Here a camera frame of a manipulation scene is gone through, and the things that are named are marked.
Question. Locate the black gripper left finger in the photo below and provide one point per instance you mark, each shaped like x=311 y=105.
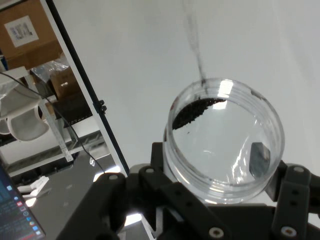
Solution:
x=175 y=195

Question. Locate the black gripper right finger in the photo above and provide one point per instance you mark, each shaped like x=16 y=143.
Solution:
x=292 y=200

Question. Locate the clear plastic jar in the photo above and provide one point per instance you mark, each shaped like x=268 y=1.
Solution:
x=277 y=130

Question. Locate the black seeds pile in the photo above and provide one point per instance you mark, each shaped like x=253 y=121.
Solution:
x=192 y=112

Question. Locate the white metal shelving rack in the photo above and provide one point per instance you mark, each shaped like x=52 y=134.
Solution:
x=60 y=140

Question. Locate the black stand pole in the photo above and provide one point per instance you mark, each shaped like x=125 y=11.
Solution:
x=83 y=75

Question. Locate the small brown cardboard box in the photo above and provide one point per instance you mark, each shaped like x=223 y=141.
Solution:
x=65 y=85

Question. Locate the laptop screen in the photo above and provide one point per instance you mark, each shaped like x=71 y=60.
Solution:
x=15 y=212

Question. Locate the white shell chair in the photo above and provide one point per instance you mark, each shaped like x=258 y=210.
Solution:
x=27 y=125
x=15 y=97

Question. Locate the clear plastic bag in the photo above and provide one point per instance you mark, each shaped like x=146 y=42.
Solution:
x=50 y=67

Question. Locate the large labelled cardboard box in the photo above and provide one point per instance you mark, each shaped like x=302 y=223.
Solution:
x=47 y=25

